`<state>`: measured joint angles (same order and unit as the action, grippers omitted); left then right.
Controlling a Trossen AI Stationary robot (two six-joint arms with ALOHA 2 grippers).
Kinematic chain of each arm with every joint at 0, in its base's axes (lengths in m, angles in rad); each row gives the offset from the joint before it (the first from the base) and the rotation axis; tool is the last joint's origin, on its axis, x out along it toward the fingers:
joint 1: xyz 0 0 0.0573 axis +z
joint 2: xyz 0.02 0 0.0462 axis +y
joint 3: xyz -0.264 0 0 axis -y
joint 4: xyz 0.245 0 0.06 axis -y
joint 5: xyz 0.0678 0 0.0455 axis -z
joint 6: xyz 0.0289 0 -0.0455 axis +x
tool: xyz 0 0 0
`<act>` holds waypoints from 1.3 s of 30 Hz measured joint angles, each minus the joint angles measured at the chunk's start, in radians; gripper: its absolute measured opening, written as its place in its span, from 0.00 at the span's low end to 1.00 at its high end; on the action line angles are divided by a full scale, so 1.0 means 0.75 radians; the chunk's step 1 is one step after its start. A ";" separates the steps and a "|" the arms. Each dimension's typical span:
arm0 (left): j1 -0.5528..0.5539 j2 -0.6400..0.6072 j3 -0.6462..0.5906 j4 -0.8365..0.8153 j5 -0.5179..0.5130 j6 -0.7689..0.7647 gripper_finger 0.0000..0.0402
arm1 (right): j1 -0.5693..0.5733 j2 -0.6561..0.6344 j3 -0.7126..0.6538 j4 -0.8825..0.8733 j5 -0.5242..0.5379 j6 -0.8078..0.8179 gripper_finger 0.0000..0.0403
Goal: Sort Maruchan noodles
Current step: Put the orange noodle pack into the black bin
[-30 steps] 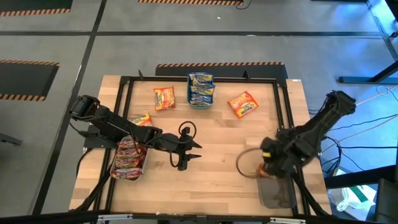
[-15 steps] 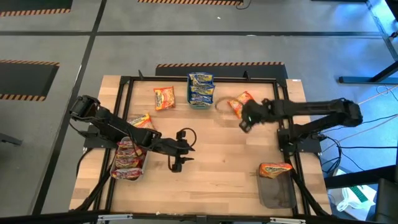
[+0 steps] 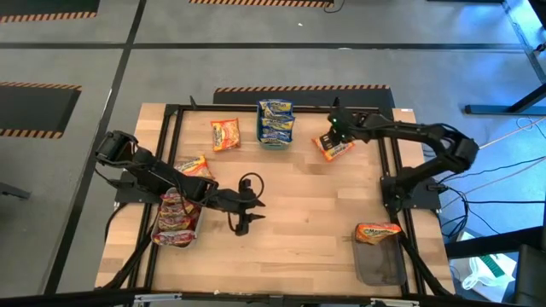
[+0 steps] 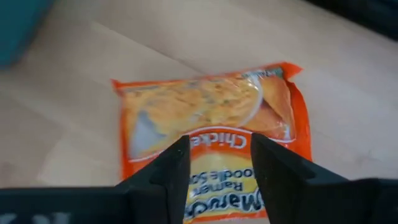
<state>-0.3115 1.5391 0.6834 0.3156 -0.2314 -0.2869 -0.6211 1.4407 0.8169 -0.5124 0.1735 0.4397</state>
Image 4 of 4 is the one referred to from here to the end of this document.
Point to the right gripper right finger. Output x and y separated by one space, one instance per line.
295 202

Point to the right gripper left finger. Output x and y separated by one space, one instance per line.
161 202

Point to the orange chicken noodle packet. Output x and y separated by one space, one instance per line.
202 105

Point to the teal plastic basket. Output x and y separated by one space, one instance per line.
18 31

